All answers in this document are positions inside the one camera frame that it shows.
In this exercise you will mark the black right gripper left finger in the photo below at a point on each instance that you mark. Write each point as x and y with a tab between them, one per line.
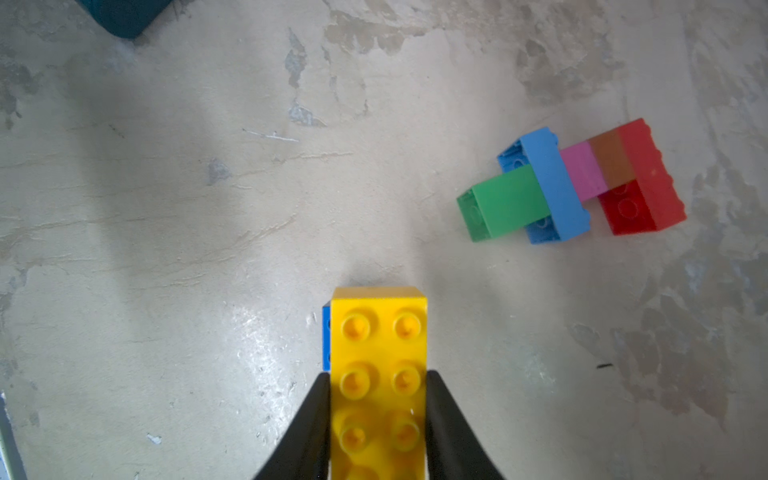
304	450

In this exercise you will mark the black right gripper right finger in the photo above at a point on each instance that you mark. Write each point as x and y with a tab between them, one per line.
453	451

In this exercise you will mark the yellow lego brick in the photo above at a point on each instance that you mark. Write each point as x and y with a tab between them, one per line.
377	378

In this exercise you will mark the green lego brick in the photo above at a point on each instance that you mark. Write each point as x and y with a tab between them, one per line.
503	204

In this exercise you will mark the light blue lego brick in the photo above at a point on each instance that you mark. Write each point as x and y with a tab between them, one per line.
568	218

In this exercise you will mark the magenta lego brick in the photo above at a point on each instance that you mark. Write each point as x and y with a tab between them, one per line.
584	171

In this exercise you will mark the red lego brick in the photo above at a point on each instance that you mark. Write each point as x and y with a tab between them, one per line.
650	202

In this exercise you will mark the orange lego brick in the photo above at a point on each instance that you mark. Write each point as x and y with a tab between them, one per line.
612	159

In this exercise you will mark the dark blue lego brick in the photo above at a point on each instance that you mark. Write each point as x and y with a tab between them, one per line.
326	337

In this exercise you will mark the teal blue marker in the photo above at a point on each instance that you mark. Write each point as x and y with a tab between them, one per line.
125	19

